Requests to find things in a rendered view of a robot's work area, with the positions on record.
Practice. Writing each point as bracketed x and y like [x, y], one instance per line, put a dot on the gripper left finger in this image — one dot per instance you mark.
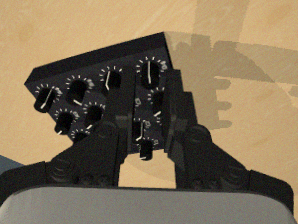
[94, 160]

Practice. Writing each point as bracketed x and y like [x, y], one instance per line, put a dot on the black knob box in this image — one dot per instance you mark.
[88, 74]

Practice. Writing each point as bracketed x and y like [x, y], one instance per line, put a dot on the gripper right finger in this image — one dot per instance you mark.
[206, 164]

